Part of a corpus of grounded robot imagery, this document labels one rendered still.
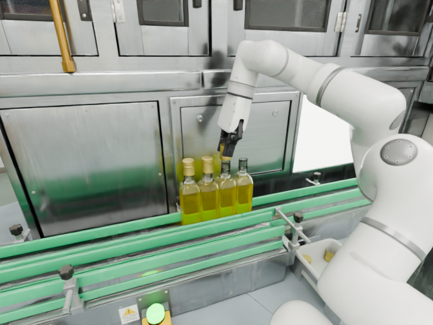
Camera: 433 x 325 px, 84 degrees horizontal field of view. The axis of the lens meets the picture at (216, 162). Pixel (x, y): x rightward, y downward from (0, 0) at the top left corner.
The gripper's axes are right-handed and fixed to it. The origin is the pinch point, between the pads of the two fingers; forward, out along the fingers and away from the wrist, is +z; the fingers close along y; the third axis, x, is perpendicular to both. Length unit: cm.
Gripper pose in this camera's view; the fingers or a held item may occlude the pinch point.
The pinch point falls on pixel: (225, 147)
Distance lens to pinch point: 70.5
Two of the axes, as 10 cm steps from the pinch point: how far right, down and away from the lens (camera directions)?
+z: -2.4, 9.2, 3.1
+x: 9.1, 1.0, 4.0
